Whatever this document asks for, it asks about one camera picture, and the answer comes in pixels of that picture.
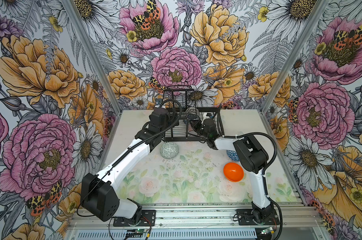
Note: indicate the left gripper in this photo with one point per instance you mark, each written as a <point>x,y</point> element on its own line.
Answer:
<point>171,121</point>

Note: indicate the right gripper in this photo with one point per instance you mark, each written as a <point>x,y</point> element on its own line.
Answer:
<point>197,122</point>

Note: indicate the black wire dish rack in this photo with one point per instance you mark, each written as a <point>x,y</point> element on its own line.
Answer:
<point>192,96</point>

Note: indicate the maroon patterned white bowl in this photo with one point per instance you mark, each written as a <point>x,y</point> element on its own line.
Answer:
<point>192,112</point>

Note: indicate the green patterned bowl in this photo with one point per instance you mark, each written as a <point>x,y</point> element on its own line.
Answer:
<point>169,150</point>

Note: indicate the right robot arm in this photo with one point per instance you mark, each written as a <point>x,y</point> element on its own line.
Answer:
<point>253,158</point>

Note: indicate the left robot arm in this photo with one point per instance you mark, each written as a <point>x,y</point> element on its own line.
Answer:
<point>98,194</point>

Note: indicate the dark blue patterned bowl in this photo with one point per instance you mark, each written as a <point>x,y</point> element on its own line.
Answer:
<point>233,155</point>

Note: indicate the plain orange bowl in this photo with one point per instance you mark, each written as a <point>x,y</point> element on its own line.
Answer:
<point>233,172</point>

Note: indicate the green circuit board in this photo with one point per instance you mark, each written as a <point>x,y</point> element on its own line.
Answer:
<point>137,233</point>

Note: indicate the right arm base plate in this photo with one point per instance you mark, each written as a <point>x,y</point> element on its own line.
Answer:
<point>248,217</point>

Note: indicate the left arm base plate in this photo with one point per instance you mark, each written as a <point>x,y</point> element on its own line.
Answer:
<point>147,218</point>

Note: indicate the aluminium front rail frame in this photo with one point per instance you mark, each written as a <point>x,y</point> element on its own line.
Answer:
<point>207,222</point>

